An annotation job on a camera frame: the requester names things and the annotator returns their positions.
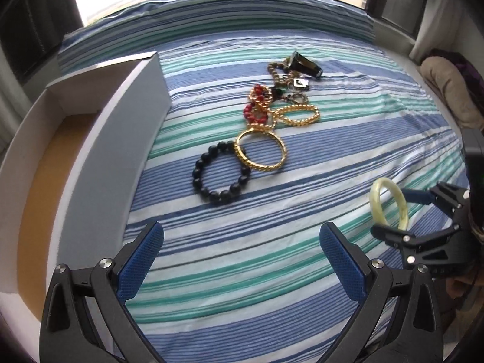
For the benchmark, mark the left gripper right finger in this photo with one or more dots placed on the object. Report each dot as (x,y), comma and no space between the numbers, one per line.
(414,333)

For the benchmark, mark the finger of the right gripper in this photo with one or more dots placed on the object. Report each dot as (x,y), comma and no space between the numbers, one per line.
(446,197)
(429,249)

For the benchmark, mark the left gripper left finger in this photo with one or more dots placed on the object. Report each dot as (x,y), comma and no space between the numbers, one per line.
(68,333)

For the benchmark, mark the pale green jade bangle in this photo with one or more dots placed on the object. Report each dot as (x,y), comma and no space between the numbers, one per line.
(376,206)

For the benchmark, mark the beige pillow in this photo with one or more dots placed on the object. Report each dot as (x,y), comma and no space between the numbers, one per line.
(442,75)

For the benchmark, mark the white cardboard box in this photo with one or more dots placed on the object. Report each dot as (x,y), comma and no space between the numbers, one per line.
(69,178)

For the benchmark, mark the white curtain right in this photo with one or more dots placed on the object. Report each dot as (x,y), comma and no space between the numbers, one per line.
(443,27)

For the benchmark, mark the white curtain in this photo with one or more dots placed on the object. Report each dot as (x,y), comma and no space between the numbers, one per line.
(443,27)
(13,102)

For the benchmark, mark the striped blue green bedsheet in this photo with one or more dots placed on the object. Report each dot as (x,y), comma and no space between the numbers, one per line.
(248,281)

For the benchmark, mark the dark green pendant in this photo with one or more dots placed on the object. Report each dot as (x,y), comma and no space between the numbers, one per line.
(277,93)

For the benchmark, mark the black watch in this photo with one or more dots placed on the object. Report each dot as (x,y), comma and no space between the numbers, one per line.
(298,62)

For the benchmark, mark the gold twisted bangle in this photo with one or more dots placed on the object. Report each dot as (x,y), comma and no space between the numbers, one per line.
(260,149)

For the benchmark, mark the white curtain left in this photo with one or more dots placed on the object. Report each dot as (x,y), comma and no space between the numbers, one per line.
(13,102)

